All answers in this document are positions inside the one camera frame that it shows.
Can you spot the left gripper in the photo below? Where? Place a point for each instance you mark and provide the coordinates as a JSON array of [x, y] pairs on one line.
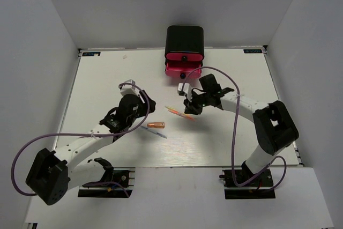
[[144, 105]]

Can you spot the black drawer cabinet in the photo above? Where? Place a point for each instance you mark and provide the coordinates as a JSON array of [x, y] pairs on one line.
[[184, 39]]

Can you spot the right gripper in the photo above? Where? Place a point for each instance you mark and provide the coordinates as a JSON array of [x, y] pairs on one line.
[[191, 106]]

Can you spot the orange transparent correction tape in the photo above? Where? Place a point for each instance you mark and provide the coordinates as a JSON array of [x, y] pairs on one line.
[[156, 125]]

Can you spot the blue thin pen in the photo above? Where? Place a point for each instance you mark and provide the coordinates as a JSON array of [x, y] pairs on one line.
[[154, 132]]

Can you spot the pink top drawer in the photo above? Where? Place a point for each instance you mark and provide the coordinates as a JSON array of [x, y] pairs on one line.
[[184, 57]]

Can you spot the yellow highlighter pen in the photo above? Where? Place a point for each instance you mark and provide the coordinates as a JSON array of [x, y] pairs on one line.
[[173, 110]]

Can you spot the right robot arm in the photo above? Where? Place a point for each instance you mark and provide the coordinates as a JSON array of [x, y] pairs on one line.
[[274, 127]]

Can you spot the pink drawer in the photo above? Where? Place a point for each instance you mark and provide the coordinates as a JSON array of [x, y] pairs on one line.
[[181, 69], [184, 57]]

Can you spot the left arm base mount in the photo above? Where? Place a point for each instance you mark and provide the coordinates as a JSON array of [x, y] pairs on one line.
[[118, 184]]

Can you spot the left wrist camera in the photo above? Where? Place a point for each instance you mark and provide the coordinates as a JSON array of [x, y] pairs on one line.
[[128, 87]]

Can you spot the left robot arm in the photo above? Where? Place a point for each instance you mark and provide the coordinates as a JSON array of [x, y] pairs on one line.
[[55, 172]]

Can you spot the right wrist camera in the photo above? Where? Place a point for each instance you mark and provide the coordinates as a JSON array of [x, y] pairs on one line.
[[185, 89]]

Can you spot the blue table label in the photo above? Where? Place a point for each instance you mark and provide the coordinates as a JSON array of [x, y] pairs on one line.
[[252, 51], [91, 54]]

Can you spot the right blue table label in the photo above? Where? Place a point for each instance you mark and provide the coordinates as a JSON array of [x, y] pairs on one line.
[[252, 51]]

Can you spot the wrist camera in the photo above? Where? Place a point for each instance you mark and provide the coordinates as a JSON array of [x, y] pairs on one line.
[[128, 87], [185, 89]]

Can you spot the orange highlighter pen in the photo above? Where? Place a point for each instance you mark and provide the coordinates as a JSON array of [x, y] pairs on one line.
[[184, 116]]

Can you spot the left blue table label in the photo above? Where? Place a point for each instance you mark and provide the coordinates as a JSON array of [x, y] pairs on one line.
[[91, 54]]

